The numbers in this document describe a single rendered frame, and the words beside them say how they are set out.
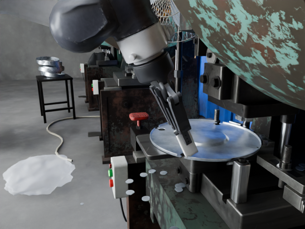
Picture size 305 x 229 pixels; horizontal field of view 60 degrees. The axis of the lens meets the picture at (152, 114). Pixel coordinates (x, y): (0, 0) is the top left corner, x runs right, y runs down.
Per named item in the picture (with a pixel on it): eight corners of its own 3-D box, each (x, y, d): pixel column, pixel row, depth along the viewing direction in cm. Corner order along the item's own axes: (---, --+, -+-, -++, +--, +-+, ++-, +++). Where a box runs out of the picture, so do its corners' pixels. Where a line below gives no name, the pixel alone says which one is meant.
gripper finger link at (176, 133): (169, 79, 53) (172, 80, 51) (189, 126, 57) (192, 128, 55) (153, 88, 52) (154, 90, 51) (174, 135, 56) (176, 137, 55)
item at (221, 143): (268, 131, 77) (268, 128, 76) (249, 174, 53) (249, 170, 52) (176, 116, 90) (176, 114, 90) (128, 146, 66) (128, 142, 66)
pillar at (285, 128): (281, 160, 69) (289, 107, 65) (275, 156, 71) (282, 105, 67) (288, 159, 69) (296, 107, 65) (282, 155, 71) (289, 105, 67)
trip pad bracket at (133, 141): (136, 181, 100) (135, 131, 94) (131, 169, 109) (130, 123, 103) (151, 178, 101) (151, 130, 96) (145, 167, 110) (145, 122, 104)
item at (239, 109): (243, 128, 62) (246, 106, 60) (205, 107, 80) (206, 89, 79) (300, 123, 66) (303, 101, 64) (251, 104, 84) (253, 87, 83)
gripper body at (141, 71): (127, 63, 54) (145, 102, 58) (137, 68, 46) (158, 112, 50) (158, 47, 55) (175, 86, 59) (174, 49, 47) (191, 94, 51)
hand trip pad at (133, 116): (132, 136, 98) (131, 116, 96) (129, 131, 104) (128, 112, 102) (150, 135, 100) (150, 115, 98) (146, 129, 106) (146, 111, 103)
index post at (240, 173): (236, 204, 55) (240, 162, 53) (228, 196, 58) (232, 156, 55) (247, 202, 56) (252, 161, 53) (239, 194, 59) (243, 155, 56)
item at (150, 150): (148, 205, 64) (148, 154, 60) (135, 176, 77) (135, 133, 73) (238, 190, 71) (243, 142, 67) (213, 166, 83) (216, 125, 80)
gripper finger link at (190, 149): (186, 125, 57) (188, 126, 57) (197, 150, 60) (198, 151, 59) (174, 131, 57) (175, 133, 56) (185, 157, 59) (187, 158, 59)
